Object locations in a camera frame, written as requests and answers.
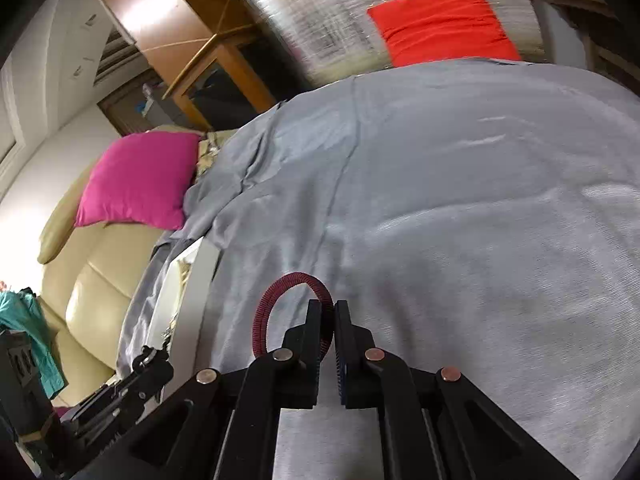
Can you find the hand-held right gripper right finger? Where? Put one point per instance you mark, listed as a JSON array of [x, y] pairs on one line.
[[342, 365]]

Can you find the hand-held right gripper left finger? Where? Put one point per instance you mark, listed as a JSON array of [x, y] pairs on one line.
[[312, 350]]

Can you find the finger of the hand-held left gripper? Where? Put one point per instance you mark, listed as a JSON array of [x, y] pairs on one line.
[[150, 372]]

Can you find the teal cloth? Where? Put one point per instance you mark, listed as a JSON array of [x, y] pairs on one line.
[[30, 330]]

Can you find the beige leather sofa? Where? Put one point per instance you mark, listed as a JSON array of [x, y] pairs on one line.
[[95, 300]]

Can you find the pink cushion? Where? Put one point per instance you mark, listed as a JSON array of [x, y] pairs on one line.
[[135, 180]]

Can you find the grey blanket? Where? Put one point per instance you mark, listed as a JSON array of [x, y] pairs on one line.
[[450, 185]]

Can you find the patterned beige cloth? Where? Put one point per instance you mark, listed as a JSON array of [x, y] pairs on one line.
[[212, 152]]

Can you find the brown woven panel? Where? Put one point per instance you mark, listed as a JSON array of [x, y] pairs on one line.
[[125, 107]]

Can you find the wooden side table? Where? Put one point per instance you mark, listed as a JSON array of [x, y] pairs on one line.
[[235, 55]]

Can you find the silver foil panel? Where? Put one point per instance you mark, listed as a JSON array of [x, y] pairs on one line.
[[300, 25]]

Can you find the small red cushion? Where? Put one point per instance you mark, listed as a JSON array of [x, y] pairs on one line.
[[440, 20]]

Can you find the wooden cabinet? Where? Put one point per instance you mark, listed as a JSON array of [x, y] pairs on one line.
[[150, 10]]

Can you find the wooden shelf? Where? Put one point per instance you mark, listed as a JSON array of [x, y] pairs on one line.
[[600, 35]]

